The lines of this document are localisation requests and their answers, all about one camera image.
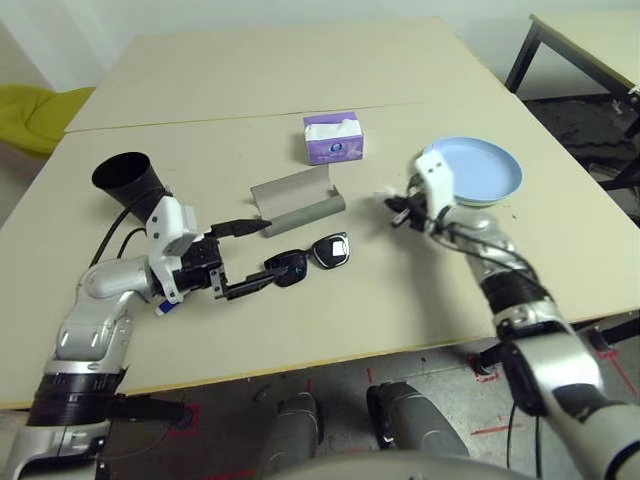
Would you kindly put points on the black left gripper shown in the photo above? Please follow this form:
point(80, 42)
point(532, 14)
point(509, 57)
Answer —
point(200, 265)

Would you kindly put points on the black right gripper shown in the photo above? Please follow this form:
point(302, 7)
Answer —
point(417, 210)

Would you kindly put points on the white tissue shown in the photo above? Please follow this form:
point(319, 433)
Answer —
point(386, 192)

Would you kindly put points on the grey glasses case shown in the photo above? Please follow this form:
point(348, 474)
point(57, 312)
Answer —
point(295, 195)

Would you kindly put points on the black sunglasses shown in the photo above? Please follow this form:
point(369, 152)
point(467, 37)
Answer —
point(330, 252)

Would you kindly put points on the blue plate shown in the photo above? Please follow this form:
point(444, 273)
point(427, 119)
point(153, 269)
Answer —
point(480, 170)

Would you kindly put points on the thin white pen blue eraser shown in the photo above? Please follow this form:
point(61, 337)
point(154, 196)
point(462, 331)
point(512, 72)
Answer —
point(165, 308)

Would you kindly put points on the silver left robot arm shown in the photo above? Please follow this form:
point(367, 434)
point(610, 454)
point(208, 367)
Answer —
point(105, 280)

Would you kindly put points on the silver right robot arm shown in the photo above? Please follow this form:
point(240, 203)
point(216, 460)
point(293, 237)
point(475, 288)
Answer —
point(550, 360)

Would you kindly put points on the green plate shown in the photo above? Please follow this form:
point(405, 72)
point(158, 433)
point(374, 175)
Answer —
point(482, 204)

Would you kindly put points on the purple tissue box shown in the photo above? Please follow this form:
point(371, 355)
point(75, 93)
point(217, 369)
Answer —
point(332, 147)

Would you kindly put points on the black cup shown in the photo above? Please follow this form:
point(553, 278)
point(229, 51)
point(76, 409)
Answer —
point(130, 185)

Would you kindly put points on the red floor tape corner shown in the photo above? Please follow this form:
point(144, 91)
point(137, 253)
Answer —
point(485, 377)
point(192, 422)

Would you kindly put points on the black table leg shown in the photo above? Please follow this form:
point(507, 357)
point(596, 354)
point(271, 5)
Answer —
point(145, 412)
point(622, 327)

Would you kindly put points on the side table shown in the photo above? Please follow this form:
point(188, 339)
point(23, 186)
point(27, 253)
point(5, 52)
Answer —
point(520, 60)

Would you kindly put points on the grey robot right leg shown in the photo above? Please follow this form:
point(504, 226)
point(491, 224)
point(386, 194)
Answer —
point(415, 420)

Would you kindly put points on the red floor tape strip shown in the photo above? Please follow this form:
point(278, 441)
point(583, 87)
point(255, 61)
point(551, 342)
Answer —
point(495, 430)

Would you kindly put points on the yellow-green chair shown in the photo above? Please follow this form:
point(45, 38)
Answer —
point(30, 115)

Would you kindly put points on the grey robot torso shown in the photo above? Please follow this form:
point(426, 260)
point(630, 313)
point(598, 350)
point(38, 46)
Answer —
point(400, 470)

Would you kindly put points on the white tie on side table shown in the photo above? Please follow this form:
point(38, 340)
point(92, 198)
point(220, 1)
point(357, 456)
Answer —
point(634, 90)

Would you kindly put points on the red floor tape line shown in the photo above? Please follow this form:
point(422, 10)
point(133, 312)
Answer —
point(620, 375)

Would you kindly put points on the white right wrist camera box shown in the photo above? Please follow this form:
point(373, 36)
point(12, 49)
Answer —
point(435, 175)

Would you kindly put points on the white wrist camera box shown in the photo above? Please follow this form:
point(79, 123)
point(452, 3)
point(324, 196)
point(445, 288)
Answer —
point(435, 175)
point(165, 225)

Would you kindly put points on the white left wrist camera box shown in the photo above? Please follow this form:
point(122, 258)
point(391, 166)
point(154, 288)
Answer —
point(165, 225)

